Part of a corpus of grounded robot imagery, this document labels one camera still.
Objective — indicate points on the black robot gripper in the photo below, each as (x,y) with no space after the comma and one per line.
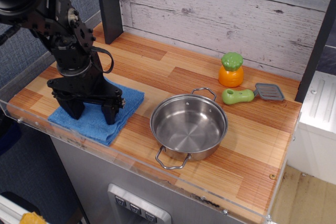
(90,86)

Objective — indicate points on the blue cloth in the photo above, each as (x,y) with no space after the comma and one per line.
(92,123)

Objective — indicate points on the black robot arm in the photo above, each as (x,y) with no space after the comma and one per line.
(58,26)

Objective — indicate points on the silver dispenser panel with buttons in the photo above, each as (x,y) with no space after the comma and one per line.
(129,208)

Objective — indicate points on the yellow object bottom left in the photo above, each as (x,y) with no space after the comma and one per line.
(32,218)

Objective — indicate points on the orange toy carrot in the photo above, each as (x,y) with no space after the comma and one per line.
(231,72)

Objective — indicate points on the white aluminium ledge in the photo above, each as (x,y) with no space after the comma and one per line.
(318,108)

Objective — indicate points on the clear acrylic guard rail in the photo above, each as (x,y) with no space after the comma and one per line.
(245,172)

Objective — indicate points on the metal pot with handles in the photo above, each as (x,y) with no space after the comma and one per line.
(187,127)

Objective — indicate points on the dark grey left post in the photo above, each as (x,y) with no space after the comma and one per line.
(111,19)

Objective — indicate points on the dark grey post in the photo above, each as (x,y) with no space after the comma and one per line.
(111,19)
(317,51)

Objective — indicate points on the green-handled grey toy spatula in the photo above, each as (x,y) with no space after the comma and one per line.
(265,91)

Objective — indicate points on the dark grey right post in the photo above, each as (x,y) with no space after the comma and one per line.
(317,51)

